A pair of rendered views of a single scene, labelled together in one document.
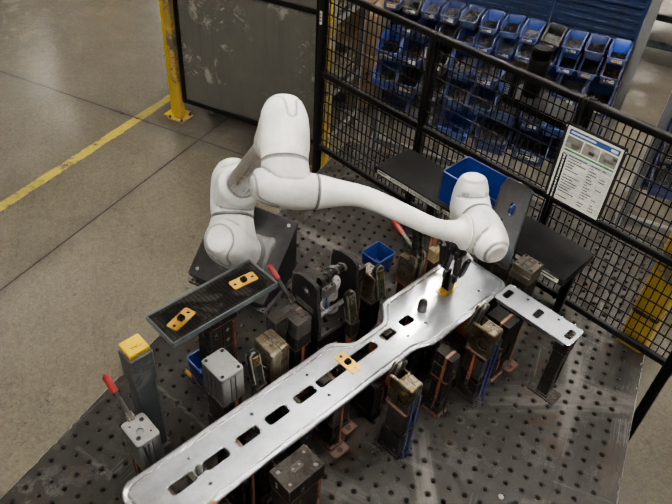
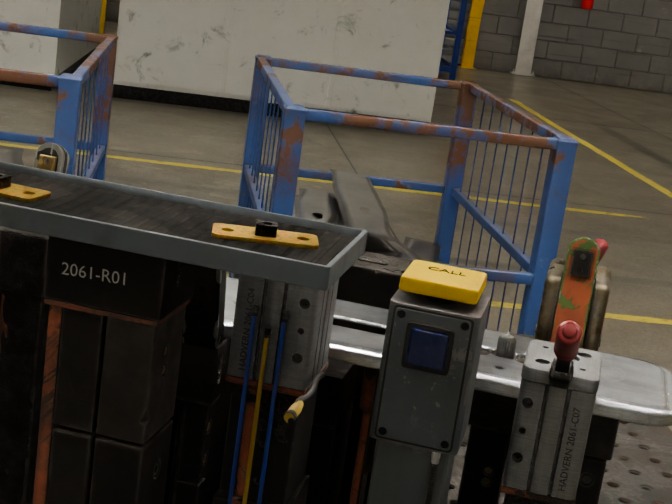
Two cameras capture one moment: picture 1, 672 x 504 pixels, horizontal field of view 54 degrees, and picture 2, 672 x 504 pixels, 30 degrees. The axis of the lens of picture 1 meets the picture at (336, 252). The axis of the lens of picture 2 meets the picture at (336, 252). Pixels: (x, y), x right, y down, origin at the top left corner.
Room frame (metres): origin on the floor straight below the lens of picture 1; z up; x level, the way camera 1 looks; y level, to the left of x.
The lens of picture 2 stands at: (1.69, 1.26, 1.40)
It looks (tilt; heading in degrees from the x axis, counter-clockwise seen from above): 14 degrees down; 238
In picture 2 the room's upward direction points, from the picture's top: 8 degrees clockwise
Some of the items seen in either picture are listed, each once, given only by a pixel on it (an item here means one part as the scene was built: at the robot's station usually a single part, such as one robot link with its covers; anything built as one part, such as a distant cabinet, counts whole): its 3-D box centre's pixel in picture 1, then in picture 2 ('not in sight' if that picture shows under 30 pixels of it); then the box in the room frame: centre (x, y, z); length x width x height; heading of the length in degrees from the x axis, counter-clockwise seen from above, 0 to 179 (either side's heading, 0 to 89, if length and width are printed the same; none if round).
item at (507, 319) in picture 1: (494, 344); not in sight; (1.52, -0.57, 0.84); 0.11 x 0.10 x 0.28; 47
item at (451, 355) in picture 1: (441, 382); not in sight; (1.34, -0.37, 0.84); 0.11 x 0.08 x 0.29; 47
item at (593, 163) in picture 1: (584, 172); not in sight; (1.93, -0.83, 1.30); 0.23 x 0.02 x 0.31; 47
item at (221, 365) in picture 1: (226, 408); (265, 454); (1.13, 0.28, 0.90); 0.13 x 0.10 x 0.41; 47
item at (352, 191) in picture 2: not in sight; (373, 239); (-0.46, -1.97, 0.47); 1.20 x 0.80 x 0.95; 67
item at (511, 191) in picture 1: (506, 222); not in sight; (1.78, -0.57, 1.17); 0.12 x 0.01 x 0.34; 47
